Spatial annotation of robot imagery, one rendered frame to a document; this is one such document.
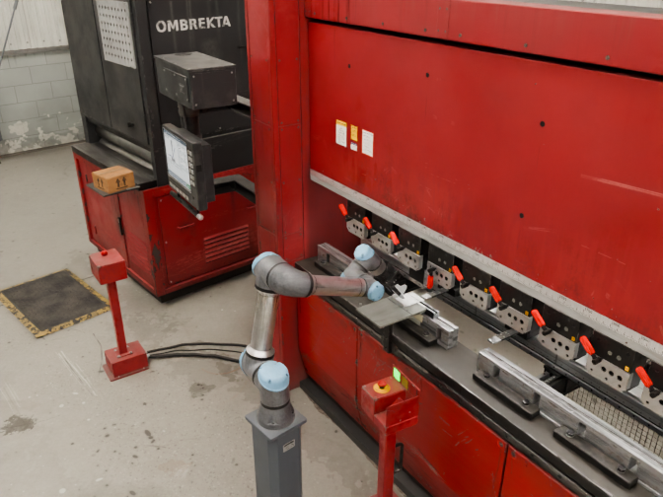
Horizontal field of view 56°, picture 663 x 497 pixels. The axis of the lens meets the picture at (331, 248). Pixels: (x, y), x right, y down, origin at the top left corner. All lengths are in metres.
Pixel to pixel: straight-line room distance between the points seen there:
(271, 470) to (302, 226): 1.39
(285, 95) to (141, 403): 2.03
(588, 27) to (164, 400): 3.06
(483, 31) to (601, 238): 0.79
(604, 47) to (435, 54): 0.71
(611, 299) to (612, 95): 0.63
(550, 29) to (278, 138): 1.57
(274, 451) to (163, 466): 1.13
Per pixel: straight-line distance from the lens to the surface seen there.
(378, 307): 2.85
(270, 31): 3.10
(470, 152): 2.40
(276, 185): 3.28
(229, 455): 3.59
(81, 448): 3.84
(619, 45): 1.98
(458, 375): 2.68
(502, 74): 2.26
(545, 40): 2.12
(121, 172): 4.46
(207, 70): 3.16
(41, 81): 9.21
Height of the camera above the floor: 2.47
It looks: 26 degrees down
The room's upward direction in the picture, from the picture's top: straight up
